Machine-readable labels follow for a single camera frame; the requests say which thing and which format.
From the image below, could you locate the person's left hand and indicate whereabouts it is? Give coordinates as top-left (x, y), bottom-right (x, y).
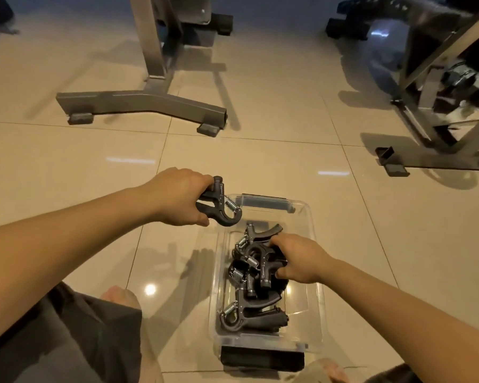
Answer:
top-left (142, 167), bottom-right (216, 228)

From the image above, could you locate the person's right hand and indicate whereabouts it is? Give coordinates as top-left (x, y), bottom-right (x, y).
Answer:
top-left (269, 234), bottom-right (336, 285)

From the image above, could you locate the clear plastic storage box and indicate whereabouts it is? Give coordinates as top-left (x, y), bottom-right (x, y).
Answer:
top-left (207, 193), bottom-right (326, 371)

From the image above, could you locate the person's left forearm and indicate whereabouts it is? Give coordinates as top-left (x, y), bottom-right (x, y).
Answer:
top-left (0, 189), bottom-right (152, 349)

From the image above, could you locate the person's right forearm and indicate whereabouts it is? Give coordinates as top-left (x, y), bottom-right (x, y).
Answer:
top-left (323, 259), bottom-right (479, 383)

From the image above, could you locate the grey metal rack stand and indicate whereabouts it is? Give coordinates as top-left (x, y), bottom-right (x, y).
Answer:
top-left (55, 0), bottom-right (234, 138)

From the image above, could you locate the black weight bench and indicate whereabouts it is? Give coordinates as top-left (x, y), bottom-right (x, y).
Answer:
top-left (326, 0), bottom-right (456, 40)

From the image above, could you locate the grey metal machine frame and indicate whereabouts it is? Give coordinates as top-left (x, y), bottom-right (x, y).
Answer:
top-left (375, 0), bottom-right (479, 180)

